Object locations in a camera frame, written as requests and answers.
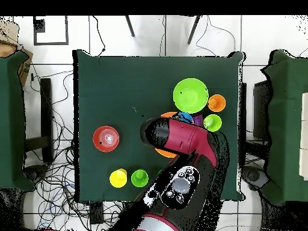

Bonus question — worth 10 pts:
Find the large orange bowl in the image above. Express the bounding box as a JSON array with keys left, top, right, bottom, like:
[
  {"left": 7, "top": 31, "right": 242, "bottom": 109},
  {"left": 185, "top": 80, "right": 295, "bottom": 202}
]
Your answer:
[{"left": 153, "top": 111, "right": 180, "bottom": 159}]

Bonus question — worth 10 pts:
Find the blue cup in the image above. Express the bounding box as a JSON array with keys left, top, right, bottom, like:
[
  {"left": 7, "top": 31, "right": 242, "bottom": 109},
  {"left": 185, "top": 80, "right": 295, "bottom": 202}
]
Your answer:
[{"left": 177, "top": 111, "right": 194, "bottom": 125}]

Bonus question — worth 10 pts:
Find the purple cup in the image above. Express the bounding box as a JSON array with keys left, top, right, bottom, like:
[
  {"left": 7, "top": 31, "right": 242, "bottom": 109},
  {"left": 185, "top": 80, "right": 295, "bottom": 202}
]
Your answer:
[{"left": 192, "top": 114, "right": 205, "bottom": 128}]

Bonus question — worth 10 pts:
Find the large green bowl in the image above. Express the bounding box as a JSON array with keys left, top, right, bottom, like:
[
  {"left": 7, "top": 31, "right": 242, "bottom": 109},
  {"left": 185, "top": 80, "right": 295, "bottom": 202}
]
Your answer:
[{"left": 173, "top": 78, "right": 209, "bottom": 114}]

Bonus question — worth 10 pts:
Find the red bowl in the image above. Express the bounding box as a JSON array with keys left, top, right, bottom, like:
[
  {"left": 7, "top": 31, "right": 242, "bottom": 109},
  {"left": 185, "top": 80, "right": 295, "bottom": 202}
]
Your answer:
[{"left": 93, "top": 125, "right": 120, "bottom": 153}]

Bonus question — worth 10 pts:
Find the lime green cup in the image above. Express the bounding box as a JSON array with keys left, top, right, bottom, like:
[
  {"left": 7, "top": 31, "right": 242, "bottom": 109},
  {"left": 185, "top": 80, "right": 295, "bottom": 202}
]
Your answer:
[{"left": 203, "top": 114, "right": 223, "bottom": 132}]

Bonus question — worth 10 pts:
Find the yellow cup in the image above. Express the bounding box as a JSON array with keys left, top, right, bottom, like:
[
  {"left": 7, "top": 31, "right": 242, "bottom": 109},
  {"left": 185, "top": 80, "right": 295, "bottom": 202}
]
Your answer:
[{"left": 109, "top": 168, "right": 128, "bottom": 189}]

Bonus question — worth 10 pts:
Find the dark green tablecloth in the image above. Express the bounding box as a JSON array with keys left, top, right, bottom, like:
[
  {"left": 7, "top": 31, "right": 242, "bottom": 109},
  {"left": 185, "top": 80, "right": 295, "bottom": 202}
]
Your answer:
[{"left": 72, "top": 49, "right": 246, "bottom": 202}]

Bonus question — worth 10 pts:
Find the orange cup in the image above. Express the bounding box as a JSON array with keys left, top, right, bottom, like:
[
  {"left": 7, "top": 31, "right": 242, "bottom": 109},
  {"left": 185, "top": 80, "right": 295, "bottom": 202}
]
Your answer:
[{"left": 207, "top": 94, "right": 227, "bottom": 113}]

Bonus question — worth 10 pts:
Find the black floor stand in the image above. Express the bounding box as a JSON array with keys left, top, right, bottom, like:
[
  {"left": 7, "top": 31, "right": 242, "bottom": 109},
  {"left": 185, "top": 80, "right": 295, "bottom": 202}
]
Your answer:
[
  {"left": 23, "top": 78, "right": 54, "bottom": 164},
  {"left": 239, "top": 82, "right": 268, "bottom": 167}
]

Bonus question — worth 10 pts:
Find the black power box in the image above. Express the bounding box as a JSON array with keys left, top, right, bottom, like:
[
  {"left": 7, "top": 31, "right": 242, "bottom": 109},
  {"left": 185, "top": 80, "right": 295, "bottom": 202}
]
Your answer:
[{"left": 89, "top": 202, "right": 105, "bottom": 225}]

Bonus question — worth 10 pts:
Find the dark tripod leg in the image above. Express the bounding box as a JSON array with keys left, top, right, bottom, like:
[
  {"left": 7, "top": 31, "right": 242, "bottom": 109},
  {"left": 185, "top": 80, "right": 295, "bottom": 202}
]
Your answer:
[
  {"left": 187, "top": 15, "right": 202, "bottom": 46},
  {"left": 125, "top": 15, "right": 136, "bottom": 37}
]

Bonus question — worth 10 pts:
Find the grey black device base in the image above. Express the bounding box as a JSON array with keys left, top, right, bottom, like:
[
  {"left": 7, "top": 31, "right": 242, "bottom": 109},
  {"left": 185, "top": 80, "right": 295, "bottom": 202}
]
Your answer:
[
  {"left": 241, "top": 165, "right": 270, "bottom": 192},
  {"left": 23, "top": 164, "right": 50, "bottom": 183}
]

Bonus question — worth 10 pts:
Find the green cloth side table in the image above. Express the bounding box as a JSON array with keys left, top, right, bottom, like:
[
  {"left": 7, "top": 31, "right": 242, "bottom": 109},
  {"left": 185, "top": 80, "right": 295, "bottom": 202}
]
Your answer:
[
  {"left": 260, "top": 49, "right": 308, "bottom": 206},
  {"left": 0, "top": 51, "right": 35, "bottom": 192}
]

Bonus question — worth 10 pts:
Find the cardboard box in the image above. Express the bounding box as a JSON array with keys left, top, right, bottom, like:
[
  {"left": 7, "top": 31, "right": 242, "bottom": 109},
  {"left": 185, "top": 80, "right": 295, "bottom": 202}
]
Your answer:
[{"left": 0, "top": 40, "right": 34, "bottom": 87}]

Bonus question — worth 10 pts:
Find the tangle of floor cables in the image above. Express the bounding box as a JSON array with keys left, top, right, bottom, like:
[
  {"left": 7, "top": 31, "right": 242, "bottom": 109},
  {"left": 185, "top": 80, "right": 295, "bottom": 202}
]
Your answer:
[{"left": 23, "top": 69, "right": 128, "bottom": 231}]

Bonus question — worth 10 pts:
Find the thin black cable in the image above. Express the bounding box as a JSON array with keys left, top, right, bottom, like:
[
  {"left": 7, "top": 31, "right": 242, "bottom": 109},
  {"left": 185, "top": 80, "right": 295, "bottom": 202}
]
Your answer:
[
  {"left": 195, "top": 15, "right": 236, "bottom": 58},
  {"left": 91, "top": 15, "right": 106, "bottom": 57}
]

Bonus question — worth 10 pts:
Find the black square frame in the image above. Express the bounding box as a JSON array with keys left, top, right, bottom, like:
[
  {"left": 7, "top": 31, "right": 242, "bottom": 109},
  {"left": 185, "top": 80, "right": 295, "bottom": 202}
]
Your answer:
[{"left": 32, "top": 15, "right": 69, "bottom": 46}]

